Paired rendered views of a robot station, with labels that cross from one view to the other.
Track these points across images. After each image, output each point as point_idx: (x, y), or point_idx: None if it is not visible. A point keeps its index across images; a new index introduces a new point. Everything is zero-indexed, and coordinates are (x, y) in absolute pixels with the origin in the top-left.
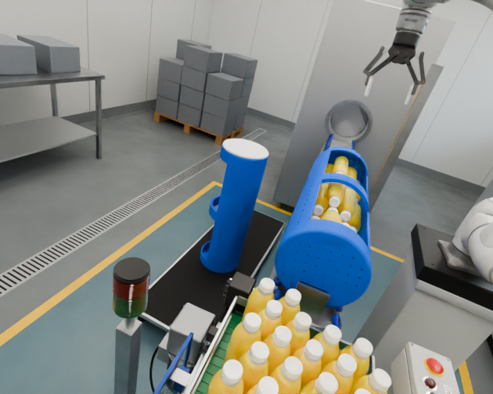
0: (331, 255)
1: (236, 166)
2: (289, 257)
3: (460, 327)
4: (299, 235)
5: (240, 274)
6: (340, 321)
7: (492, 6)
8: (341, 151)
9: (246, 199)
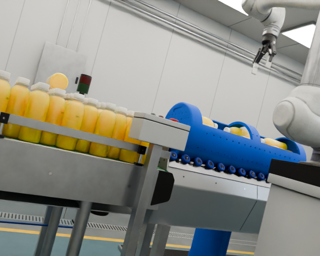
0: (179, 115)
1: None
2: None
3: (305, 218)
4: (169, 110)
5: None
6: (176, 157)
7: (280, 5)
8: (280, 138)
9: None
